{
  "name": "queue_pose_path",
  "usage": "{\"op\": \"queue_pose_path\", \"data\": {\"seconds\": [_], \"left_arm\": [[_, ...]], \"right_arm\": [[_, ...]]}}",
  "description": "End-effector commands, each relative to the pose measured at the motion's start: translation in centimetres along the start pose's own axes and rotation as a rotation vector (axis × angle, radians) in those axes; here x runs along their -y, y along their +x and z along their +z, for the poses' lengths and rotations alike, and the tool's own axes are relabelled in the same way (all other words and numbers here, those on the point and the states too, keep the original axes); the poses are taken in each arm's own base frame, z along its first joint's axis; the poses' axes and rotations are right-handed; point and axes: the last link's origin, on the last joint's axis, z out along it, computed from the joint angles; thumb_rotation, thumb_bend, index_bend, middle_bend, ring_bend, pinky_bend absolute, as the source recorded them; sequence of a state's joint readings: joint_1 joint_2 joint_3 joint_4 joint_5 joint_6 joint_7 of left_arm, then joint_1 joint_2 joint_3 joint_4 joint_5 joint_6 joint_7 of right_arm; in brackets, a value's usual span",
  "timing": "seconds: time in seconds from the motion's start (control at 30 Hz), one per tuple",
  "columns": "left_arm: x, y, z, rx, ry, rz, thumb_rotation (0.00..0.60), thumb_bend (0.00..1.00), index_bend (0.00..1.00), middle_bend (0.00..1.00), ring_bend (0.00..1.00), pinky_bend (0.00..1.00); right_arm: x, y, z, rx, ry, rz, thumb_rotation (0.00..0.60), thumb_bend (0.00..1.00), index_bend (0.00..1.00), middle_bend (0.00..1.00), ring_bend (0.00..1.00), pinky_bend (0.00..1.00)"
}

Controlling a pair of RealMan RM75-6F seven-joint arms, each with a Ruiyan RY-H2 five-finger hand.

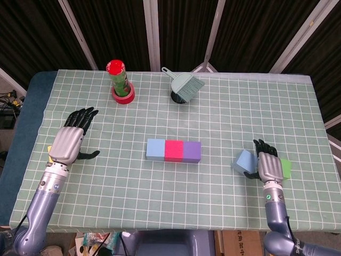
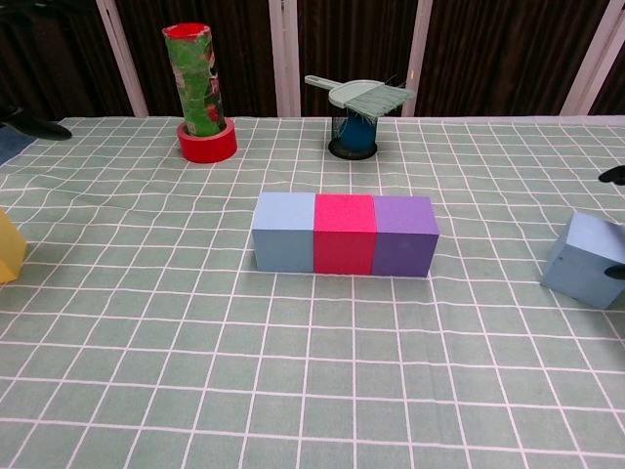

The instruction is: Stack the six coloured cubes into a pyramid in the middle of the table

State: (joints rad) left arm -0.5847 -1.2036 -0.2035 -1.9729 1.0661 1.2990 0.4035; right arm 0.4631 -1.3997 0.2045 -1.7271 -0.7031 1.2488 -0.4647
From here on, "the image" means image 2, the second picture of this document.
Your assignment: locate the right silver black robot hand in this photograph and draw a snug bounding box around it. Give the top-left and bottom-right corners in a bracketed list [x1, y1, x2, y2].
[599, 165, 625, 280]

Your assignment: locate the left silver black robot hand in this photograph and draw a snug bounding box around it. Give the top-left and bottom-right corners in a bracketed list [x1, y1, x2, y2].
[0, 105, 73, 143]

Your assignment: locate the light blue foam cube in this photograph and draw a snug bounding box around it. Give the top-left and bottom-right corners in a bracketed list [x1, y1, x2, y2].
[540, 210, 625, 310]
[252, 192, 317, 274]

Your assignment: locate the purple foam cube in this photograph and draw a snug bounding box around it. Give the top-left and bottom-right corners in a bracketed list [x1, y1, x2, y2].
[371, 195, 439, 278]

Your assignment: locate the pink foam cube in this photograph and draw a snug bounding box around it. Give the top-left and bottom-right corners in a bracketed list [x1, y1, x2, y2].
[312, 193, 378, 276]

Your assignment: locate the yellow foam cube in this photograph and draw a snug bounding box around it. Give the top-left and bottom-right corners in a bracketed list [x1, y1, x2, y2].
[0, 205, 28, 285]

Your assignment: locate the green can with red lid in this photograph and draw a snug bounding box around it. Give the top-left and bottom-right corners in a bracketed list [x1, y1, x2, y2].
[162, 21, 229, 138]

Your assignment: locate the red tape roll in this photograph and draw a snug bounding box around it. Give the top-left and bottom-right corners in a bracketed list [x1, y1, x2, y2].
[176, 116, 239, 164]

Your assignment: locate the teal hand brush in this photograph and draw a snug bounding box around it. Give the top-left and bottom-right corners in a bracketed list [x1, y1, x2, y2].
[304, 74, 417, 120]

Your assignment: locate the green checked tablecloth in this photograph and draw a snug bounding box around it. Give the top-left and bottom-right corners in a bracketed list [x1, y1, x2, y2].
[0, 115, 625, 469]

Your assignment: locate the white partition frame post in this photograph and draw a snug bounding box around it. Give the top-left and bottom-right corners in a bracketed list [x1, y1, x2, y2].
[268, 0, 302, 117]
[400, 0, 434, 117]
[95, 0, 148, 117]
[561, 0, 625, 116]

